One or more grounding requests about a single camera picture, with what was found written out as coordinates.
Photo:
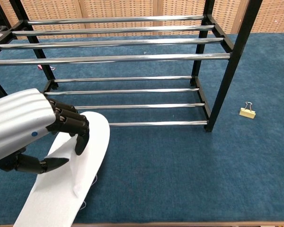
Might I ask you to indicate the black shoe rack chrome bars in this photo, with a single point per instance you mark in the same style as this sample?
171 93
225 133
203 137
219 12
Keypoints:
227 78

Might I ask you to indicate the white slipper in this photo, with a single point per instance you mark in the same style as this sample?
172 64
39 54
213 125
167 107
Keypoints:
61 201

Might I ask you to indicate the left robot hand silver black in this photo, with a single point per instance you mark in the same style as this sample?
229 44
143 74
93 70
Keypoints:
16 118

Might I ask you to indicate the pink binder clip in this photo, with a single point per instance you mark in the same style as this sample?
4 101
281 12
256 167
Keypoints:
40 67

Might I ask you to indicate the yellow binder clip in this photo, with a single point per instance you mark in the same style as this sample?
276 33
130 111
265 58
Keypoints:
247 114

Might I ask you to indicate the woven wicker folding screen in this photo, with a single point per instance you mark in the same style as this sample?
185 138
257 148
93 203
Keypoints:
109 7

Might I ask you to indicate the blue carpet table mat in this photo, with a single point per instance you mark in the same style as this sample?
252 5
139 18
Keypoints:
203 177

